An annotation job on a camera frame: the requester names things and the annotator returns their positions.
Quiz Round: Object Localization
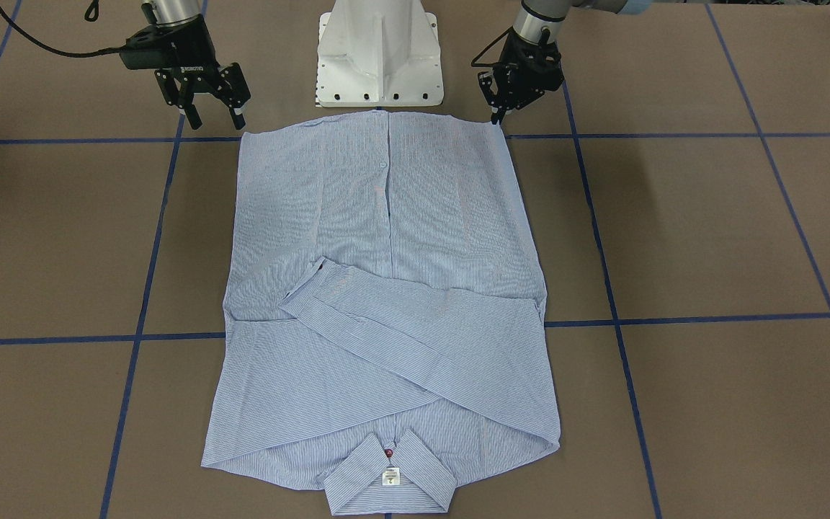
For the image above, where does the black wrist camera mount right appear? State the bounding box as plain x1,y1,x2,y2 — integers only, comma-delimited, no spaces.
120,14,220,71

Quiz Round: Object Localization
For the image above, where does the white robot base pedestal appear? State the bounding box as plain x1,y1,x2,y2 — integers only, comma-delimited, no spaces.
314,1,445,108

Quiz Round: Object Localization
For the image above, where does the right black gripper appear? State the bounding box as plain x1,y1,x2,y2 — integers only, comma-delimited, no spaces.
154,62,251,130

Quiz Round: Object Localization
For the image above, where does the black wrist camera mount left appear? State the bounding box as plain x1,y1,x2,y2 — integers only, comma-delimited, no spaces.
470,27,524,71

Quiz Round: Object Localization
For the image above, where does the light blue striped shirt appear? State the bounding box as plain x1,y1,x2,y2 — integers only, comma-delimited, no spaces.
201,110,562,516

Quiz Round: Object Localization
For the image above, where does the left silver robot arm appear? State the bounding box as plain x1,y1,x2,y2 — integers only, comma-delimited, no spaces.
470,1,652,125

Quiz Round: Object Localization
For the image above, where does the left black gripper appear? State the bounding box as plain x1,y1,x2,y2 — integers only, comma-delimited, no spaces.
478,43,564,125

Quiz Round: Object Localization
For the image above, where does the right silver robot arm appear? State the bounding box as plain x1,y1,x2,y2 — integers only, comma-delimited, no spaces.
142,1,251,130

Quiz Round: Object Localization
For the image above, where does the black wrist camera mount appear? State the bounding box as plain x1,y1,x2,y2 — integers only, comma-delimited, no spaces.
470,27,524,71
120,14,220,71

